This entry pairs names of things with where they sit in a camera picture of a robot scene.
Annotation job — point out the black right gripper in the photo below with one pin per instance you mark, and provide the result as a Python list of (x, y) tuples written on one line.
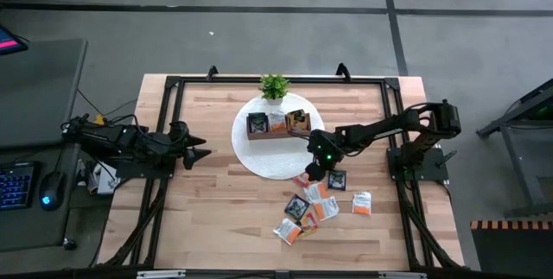
[(326, 149)]

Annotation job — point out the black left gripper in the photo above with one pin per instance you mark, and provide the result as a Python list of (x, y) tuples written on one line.
[(181, 141)]

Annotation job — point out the dark blackcurrant tea packet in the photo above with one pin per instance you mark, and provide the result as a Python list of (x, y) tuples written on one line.
[(258, 122), (296, 207), (338, 180)]

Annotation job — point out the yellow mango tea packet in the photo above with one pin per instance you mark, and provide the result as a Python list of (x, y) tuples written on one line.
[(310, 223), (298, 119)]

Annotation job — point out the red orange packet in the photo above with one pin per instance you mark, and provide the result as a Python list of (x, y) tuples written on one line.
[(299, 181)]

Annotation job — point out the white orange Tazo tea packet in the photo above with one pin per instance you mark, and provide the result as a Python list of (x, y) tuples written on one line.
[(326, 208), (286, 230), (316, 192), (276, 122), (361, 203)]

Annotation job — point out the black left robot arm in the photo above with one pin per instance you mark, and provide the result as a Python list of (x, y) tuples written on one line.
[(108, 138)]

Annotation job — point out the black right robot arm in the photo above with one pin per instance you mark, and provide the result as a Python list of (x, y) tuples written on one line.
[(380, 130)]

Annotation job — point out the wooden three-compartment tea box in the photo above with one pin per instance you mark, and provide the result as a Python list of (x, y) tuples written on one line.
[(276, 135)]

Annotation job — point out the white round woven placemat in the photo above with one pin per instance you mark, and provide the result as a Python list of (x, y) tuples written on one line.
[(268, 158)]

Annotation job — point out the small green potted plant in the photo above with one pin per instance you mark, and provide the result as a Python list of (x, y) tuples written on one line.
[(273, 85)]

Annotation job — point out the white cardboard box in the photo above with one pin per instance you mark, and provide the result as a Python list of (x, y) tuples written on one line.
[(106, 181)]

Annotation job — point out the yellow power plug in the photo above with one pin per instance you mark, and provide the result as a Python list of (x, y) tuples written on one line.
[(100, 119)]

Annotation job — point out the black computer mouse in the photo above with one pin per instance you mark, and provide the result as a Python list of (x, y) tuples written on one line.
[(51, 190)]

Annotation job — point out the small black knob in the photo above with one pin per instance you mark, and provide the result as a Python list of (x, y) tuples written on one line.
[(69, 244)]

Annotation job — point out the grey side desk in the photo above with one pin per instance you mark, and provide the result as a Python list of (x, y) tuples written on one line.
[(39, 93)]

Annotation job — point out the backlit black keyboard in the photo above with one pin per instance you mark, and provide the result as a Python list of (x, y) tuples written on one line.
[(15, 186)]

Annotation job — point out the dark metal cart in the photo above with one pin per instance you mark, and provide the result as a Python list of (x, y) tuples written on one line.
[(514, 112)]

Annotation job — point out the black panel with orange stripes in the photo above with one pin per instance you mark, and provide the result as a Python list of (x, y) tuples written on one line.
[(510, 249)]

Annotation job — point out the screen with pink stripe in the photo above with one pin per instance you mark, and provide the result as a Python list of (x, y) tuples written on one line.
[(8, 41)]

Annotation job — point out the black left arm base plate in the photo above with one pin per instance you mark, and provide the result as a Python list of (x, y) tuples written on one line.
[(138, 172)]

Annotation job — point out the black metal table frame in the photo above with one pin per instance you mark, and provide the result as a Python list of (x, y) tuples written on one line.
[(328, 80)]

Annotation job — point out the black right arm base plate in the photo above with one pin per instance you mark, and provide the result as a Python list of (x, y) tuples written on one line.
[(432, 174)]

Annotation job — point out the silver edge bracket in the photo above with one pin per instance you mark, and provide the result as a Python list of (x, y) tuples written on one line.
[(160, 274), (402, 275)]

